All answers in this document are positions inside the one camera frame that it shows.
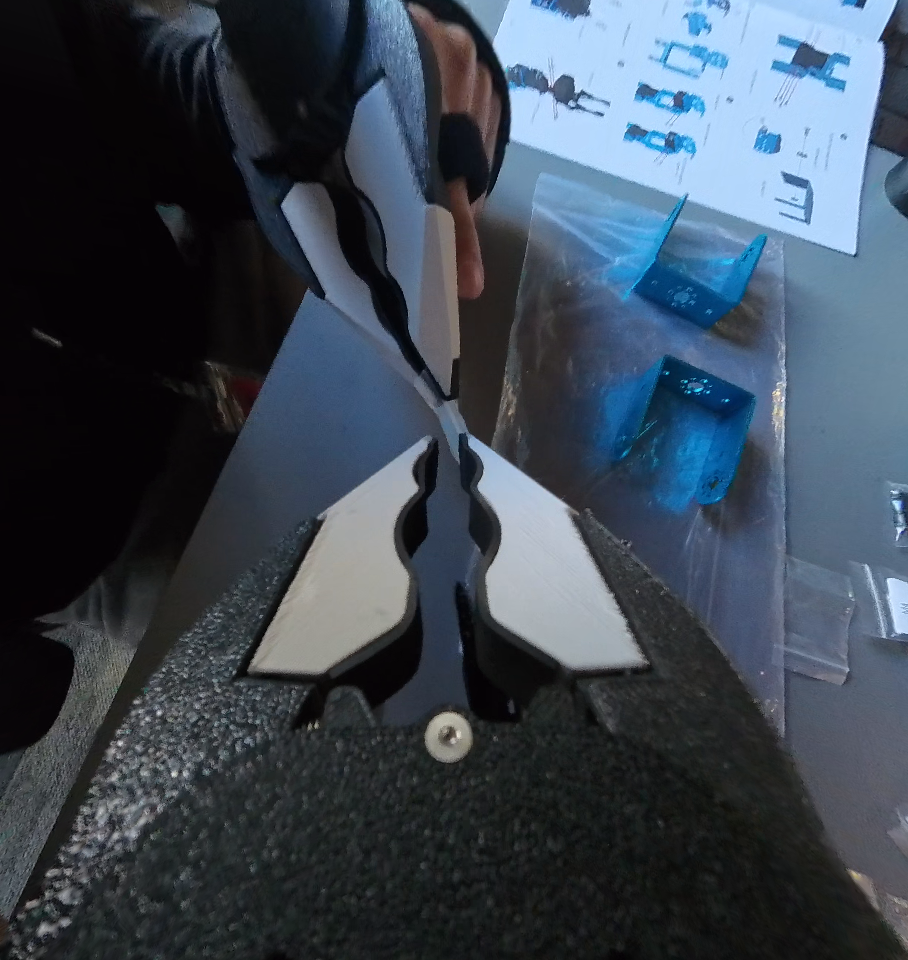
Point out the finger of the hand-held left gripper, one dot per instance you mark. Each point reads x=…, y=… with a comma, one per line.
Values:
x=435, y=300
x=334, y=247

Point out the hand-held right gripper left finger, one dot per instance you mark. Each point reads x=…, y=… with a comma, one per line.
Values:
x=334, y=592

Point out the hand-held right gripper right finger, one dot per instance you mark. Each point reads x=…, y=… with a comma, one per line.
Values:
x=559, y=592

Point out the small clear zip bag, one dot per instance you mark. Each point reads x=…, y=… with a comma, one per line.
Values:
x=448, y=420
x=813, y=615

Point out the grey desk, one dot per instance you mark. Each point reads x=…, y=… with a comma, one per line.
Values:
x=858, y=375

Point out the person's left hand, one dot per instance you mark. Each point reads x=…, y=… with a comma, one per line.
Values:
x=469, y=247

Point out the large clear plastic bag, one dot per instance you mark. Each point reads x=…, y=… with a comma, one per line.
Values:
x=574, y=360

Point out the white instruction manual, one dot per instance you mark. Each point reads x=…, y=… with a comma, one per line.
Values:
x=746, y=172

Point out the pile of labelled zip bags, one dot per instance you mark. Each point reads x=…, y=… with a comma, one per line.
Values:
x=900, y=600

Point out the blue metal bracket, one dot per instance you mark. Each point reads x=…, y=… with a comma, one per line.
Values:
x=716, y=450
x=678, y=292

